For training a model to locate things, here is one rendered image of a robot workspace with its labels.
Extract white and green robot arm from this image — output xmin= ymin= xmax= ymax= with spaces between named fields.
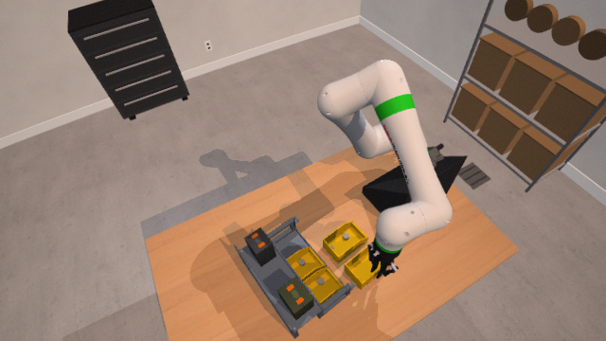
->
xmin=317 ymin=60 xmax=453 ymax=260

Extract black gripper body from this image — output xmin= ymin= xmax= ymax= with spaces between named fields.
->
xmin=375 ymin=255 xmax=394 ymax=266

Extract yellow open-front bin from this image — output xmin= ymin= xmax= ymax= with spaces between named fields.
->
xmin=303 ymin=267 xmax=343 ymax=305
xmin=344 ymin=247 xmax=381 ymax=290
xmin=287 ymin=247 xmax=325 ymax=281
xmin=323 ymin=221 xmax=367 ymax=264

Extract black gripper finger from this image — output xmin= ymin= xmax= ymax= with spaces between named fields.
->
xmin=367 ymin=242 xmax=379 ymax=273
xmin=376 ymin=262 xmax=399 ymax=279

